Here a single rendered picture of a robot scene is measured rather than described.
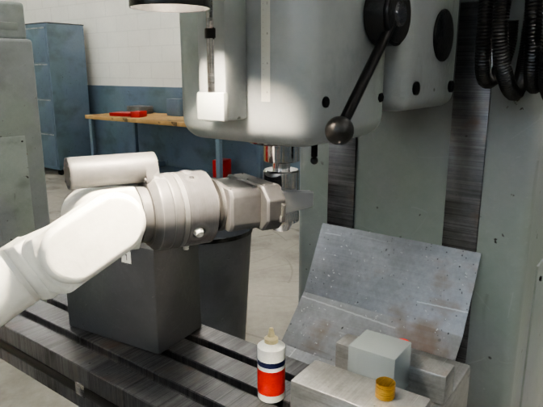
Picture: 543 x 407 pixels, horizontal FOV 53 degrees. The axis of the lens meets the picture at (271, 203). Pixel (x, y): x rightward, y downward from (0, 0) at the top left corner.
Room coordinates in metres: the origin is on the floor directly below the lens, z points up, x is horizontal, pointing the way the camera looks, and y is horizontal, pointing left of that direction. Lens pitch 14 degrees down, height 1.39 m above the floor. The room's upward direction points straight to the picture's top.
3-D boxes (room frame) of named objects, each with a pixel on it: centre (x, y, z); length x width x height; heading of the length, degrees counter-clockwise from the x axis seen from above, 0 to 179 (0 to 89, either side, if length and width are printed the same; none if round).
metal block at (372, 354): (0.60, -0.13, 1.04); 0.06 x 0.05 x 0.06; 55
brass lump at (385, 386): (0.54, -0.13, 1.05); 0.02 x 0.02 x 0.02
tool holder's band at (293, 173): (0.69, -0.01, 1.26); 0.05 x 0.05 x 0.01
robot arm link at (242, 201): (0.64, 0.07, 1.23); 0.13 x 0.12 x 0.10; 31
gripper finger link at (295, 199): (0.66, -0.03, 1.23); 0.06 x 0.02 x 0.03; 121
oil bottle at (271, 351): (0.71, 0.00, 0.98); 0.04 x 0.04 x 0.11
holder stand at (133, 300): (0.93, 0.25, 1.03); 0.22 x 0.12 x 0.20; 60
